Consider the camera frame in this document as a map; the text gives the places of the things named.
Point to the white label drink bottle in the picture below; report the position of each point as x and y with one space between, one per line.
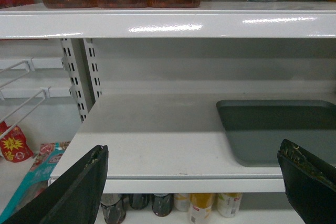
228 204

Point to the red snack bag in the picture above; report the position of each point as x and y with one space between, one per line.
14 147

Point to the yellow drink bottle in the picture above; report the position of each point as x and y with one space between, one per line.
200 207

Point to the teal snack bag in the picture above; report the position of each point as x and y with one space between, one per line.
37 178

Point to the dark drink bottle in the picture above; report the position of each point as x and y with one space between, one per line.
113 208

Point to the grey rectangular tray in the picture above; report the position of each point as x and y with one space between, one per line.
256 128

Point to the white slotted shelf upright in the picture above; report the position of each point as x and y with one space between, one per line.
80 61

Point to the white upper shelf board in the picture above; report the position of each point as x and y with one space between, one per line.
212 19

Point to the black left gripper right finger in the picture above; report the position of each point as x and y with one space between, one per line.
309 183

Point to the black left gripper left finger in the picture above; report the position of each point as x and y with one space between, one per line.
74 197

